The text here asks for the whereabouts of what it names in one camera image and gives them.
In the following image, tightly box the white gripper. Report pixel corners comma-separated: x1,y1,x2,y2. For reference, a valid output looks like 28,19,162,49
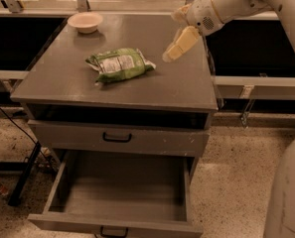
162,0,224,62

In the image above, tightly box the green jalapeno chip bag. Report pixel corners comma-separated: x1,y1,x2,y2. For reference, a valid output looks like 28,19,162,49
85,48,156,83

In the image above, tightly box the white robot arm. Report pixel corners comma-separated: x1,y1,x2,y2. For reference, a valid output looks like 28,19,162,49
163,0,295,238

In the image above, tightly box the grey drawer cabinet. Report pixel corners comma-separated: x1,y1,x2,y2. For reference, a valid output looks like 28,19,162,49
10,13,219,171

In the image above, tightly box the closed grey top drawer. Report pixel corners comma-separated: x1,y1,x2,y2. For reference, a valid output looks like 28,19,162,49
29,120,209,157

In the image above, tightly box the open grey middle drawer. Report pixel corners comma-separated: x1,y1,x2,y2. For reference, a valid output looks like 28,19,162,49
29,151,203,238

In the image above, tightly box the beige bowl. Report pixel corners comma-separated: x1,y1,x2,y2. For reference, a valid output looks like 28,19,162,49
68,12,103,34

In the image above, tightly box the black table leg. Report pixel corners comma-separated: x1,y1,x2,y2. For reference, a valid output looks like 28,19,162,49
8,142,41,206

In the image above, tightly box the metal railing frame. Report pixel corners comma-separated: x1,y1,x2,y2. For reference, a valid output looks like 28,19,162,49
0,0,295,101

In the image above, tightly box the metal bracket under rail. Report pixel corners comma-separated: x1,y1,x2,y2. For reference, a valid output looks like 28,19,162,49
239,85,255,128

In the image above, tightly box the black top drawer handle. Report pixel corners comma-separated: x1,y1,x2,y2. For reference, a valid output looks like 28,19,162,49
102,132,132,143

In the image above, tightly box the black drawer handle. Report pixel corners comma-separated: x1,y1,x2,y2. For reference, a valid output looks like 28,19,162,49
102,132,132,143
99,226,128,238

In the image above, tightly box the black cable on floor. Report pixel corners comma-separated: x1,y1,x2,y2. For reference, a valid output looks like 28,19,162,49
0,102,56,174

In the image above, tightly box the black middle drawer handle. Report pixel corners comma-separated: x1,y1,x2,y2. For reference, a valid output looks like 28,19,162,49
99,226,128,238

